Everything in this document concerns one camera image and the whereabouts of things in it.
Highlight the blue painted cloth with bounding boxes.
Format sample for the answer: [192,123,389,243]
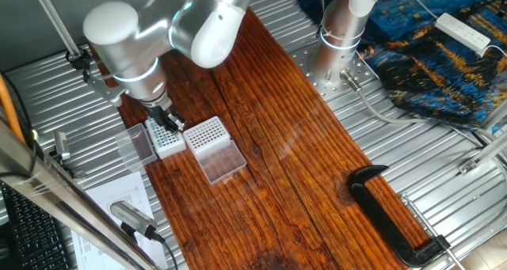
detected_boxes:
[296,0,507,135]

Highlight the white power strip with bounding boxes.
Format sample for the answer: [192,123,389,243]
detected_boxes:
[434,12,492,59]

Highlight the orange tube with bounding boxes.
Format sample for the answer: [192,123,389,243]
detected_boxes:
[0,74,25,144]

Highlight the silver metal frame bar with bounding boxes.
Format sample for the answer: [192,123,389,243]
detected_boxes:
[0,119,163,270]

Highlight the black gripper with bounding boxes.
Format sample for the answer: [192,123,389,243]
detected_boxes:
[144,97,187,133]

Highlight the black C-clamp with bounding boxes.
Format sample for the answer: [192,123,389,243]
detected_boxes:
[347,165,452,268]

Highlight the white pipette tip holder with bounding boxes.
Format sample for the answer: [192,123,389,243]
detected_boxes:
[181,116,232,160]
[143,117,187,159]

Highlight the thin aluminium post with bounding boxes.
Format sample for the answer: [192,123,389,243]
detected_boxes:
[29,0,86,61]

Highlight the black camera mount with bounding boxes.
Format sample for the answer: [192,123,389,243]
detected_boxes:
[47,150,86,180]

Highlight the silver camera with black end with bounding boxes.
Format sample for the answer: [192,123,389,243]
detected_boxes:
[109,200,159,241]

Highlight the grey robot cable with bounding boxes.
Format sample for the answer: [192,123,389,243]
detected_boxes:
[339,68,486,148]

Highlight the white power cable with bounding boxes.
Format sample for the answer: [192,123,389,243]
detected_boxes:
[398,0,439,21]
[481,44,507,59]

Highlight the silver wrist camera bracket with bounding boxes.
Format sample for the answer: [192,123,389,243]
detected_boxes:
[82,70,126,107]

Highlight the aluminium profile bar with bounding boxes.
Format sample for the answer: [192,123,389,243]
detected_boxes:
[478,99,507,132]
[458,131,507,175]

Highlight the black cable loop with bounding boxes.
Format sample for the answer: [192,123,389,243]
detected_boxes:
[65,46,86,64]

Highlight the silver clamp screw rod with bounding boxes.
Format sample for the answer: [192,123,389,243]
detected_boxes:
[399,192,467,270]

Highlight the printed paper sheet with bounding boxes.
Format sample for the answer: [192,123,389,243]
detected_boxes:
[71,171,170,270]

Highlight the black camera cable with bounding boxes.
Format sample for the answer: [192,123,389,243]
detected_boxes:
[152,232,180,270]

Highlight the silver perforated base plate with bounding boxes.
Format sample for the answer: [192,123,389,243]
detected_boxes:
[291,40,381,103]

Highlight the clear plastic holder lid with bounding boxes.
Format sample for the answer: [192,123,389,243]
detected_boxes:
[196,139,248,186]
[114,123,158,172]

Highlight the small silver camera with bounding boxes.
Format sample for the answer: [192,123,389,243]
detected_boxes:
[53,130,71,161]

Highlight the black keyboard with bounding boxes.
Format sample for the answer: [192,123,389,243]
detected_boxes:
[0,182,74,270]

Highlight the brown wooden board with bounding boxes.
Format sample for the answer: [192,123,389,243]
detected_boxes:
[86,8,433,270]

